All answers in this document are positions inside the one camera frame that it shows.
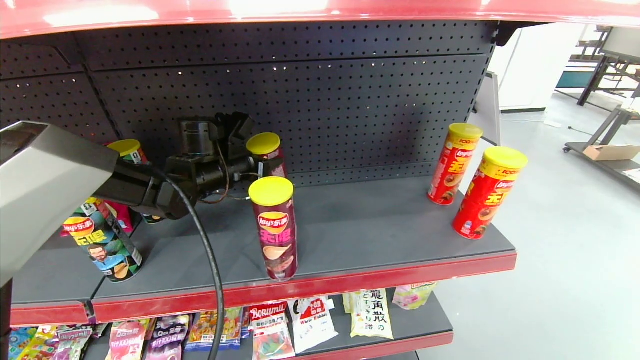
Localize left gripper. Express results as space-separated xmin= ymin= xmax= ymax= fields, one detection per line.
xmin=220 ymin=155 xmax=257 ymax=186

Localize maroon chip can yellow lid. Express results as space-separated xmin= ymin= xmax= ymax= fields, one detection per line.
xmin=245 ymin=132 xmax=289 ymax=187
xmin=248 ymin=176 xmax=300 ymax=282

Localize red and black shop shelf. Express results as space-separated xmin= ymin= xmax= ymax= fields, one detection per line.
xmin=0 ymin=0 xmax=640 ymax=360

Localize green chip can yellow lid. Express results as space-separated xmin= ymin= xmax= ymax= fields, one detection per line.
xmin=106 ymin=138 xmax=165 ymax=225

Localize teal chip can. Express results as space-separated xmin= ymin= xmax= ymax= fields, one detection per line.
xmin=62 ymin=197 xmax=144 ymax=284

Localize orange snack pack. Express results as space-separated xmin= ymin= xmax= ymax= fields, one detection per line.
xmin=184 ymin=307 xmax=245 ymax=352

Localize red and clear candy pack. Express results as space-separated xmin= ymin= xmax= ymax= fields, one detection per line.
xmin=248 ymin=301 xmax=297 ymax=360

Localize white candy pack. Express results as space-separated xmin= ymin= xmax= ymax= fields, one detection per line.
xmin=288 ymin=296 xmax=340 ymax=355

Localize dark purple snack pack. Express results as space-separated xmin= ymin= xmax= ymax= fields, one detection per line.
xmin=144 ymin=314 xmax=192 ymax=360

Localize cream candy pack black writing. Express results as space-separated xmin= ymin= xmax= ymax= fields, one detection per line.
xmin=349 ymin=288 xmax=395 ymax=341

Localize red chip can yellow lid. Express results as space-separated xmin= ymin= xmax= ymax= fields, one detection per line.
xmin=427 ymin=122 xmax=484 ymax=206
xmin=452 ymin=145 xmax=529 ymax=240

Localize pale green pink snack pack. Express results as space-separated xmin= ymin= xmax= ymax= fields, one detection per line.
xmin=392 ymin=281 xmax=438 ymax=311

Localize blue snack pack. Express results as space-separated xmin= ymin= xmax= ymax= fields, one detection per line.
xmin=8 ymin=327 xmax=39 ymax=360

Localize grey wheeled stand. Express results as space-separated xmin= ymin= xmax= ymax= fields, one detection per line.
xmin=563 ymin=104 xmax=640 ymax=192

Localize black metal table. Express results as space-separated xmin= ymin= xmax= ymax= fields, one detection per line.
xmin=554 ymin=25 xmax=640 ymax=122

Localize cardboard box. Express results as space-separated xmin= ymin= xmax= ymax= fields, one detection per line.
xmin=583 ymin=144 xmax=640 ymax=162

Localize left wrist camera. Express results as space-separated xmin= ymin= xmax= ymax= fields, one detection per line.
xmin=215 ymin=112 xmax=257 ymax=161

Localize black cable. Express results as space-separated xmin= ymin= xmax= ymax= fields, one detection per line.
xmin=148 ymin=168 xmax=225 ymax=360

